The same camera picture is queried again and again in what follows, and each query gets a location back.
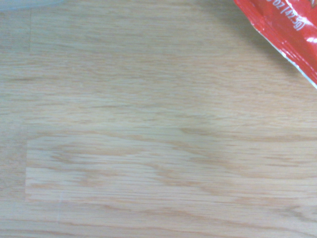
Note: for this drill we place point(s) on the red chip bag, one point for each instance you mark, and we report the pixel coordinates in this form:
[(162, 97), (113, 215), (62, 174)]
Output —
[(289, 32)]

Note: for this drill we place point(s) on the clear plastic rectangular container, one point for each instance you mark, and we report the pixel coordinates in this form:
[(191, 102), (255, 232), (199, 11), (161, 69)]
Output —
[(22, 3)]

